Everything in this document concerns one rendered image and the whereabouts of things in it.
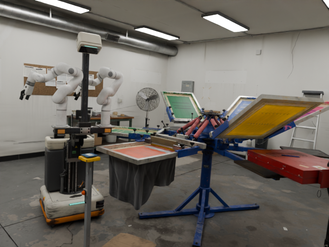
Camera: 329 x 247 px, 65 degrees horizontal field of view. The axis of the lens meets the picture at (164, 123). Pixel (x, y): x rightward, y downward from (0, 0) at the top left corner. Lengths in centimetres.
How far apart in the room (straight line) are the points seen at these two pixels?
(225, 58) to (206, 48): 68
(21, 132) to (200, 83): 460
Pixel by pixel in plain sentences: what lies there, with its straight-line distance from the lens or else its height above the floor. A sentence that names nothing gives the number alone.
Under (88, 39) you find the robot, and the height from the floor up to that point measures 196.
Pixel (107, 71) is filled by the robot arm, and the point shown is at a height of 170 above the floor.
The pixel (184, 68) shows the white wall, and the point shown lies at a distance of 777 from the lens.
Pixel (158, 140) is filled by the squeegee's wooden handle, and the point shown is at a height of 103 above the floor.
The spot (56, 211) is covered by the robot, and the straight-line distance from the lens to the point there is 311.
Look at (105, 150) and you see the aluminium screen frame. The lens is 235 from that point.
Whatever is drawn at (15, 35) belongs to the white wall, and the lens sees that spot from 587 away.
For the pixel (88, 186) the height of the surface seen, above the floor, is 70.
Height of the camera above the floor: 152
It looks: 7 degrees down
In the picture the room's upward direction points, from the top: 4 degrees clockwise
